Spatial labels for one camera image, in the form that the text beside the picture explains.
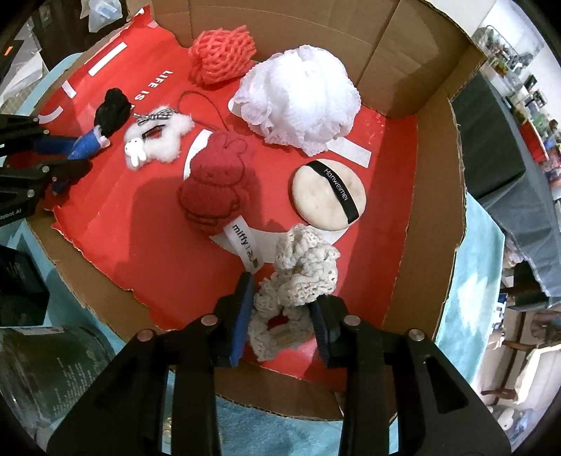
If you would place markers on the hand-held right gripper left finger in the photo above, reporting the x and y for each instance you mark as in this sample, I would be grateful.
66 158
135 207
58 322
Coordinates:
243 315

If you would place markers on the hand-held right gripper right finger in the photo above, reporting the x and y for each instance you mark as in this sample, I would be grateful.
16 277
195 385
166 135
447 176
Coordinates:
318 326

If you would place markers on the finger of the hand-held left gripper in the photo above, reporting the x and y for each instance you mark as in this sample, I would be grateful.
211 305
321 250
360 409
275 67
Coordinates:
22 131
44 173

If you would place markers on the black-haired doll blue pants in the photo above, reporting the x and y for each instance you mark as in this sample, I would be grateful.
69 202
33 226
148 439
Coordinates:
87 147

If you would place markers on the beige crochet scrunchie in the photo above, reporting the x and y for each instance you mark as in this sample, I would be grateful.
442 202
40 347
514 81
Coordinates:
302 272

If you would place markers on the red knitted bunny plush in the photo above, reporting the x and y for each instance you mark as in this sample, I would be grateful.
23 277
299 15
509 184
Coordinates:
214 184

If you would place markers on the cardboard box with red lining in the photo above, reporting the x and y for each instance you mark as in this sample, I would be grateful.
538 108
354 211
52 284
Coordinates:
394 65

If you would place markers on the black box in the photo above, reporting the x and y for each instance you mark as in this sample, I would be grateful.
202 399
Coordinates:
22 285

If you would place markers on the clear plastic bag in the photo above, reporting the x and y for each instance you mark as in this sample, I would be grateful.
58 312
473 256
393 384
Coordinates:
105 13

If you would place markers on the red foam net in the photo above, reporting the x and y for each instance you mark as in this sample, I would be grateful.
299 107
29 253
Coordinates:
219 57

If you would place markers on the beige chair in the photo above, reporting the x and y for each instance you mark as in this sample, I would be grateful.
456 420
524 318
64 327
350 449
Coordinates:
526 368

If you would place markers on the white mesh bath pouf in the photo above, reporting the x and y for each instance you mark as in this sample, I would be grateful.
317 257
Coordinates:
298 101

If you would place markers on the table with grey cloth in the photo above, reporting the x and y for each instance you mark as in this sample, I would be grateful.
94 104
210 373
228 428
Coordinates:
491 144

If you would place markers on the row of bottles and jars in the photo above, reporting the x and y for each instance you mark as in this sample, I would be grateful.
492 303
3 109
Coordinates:
526 96

